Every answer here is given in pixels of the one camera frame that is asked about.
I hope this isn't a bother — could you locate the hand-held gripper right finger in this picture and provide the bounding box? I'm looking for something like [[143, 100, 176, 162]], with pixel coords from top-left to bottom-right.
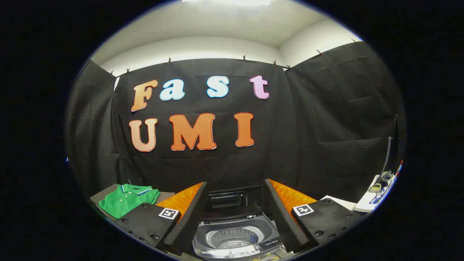
[[264, 178, 364, 254]]

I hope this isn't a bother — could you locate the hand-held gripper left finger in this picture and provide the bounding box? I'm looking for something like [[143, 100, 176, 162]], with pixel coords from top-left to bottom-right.
[[114, 181, 208, 256]]

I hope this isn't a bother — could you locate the grey washing machine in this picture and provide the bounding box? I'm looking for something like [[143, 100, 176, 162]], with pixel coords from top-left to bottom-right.
[[191, 212, 287, 260]]

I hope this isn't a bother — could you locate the green polo shirt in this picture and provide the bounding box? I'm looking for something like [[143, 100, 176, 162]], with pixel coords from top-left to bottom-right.
[[99, 184, 161, 219]]

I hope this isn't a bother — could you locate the grey flat board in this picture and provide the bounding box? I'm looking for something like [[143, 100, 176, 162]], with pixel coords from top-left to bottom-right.
[[90, 184, 175, 220]]

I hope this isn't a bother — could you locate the black backdrop cloth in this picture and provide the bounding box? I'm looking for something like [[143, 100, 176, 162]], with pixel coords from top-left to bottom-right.
[[65, 42, 405, 203]]

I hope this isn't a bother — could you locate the white side table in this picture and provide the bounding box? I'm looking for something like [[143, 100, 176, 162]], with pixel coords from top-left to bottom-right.
[[321, 174, 394, 212]]

